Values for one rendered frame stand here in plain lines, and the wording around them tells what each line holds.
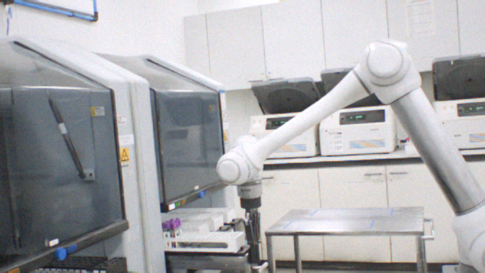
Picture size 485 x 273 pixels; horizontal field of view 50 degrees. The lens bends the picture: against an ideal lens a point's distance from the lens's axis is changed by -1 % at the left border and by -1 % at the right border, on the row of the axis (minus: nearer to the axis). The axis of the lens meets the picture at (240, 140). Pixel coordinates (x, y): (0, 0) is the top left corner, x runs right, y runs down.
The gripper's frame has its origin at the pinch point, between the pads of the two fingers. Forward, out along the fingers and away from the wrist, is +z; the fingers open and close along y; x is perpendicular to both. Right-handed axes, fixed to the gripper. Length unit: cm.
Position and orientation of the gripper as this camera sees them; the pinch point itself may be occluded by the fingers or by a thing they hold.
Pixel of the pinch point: (255, 253)
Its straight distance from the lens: 188.3
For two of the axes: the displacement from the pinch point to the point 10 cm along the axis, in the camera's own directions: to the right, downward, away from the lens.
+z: 0.8, 10.0, 0.5
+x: 9.4, -0.6, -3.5
